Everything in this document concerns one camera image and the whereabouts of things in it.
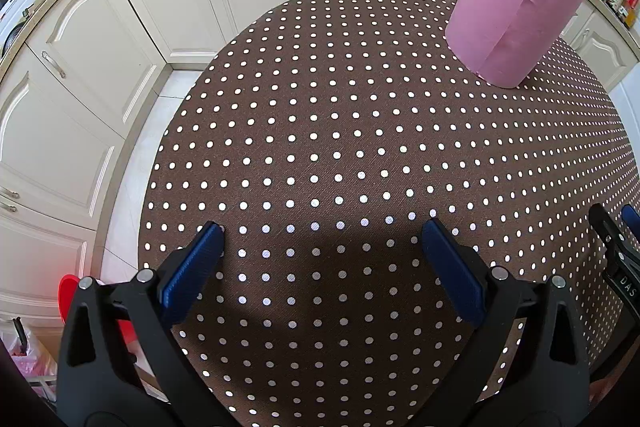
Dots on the red label sauce bottle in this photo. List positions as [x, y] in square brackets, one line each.
[633, 2]

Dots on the pink paper cup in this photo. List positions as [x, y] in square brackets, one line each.
[500, 7]

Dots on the brown polka dot tablecloth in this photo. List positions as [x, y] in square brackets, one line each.
[325, 132]

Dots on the red plastic stool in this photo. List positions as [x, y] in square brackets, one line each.
[67, 302]

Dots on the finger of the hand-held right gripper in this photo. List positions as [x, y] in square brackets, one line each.
[615, 242]
[632, 219]

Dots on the pink plastic bag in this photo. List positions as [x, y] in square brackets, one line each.
[30, 357]

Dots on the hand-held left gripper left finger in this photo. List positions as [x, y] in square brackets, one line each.
[192, 267]

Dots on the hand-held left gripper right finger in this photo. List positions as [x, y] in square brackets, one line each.
[455, 272]

